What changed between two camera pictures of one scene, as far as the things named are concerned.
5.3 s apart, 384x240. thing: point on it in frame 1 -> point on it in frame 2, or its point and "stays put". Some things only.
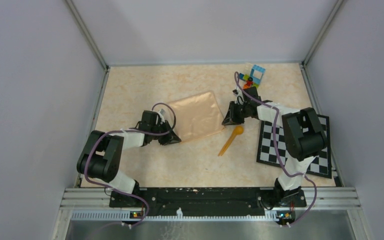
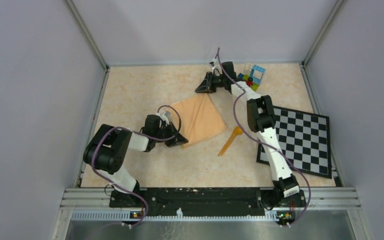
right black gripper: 230,118 -> 207,86
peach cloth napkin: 197,116 stays put
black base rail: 203,201 stays put
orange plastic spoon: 238,130 stays put
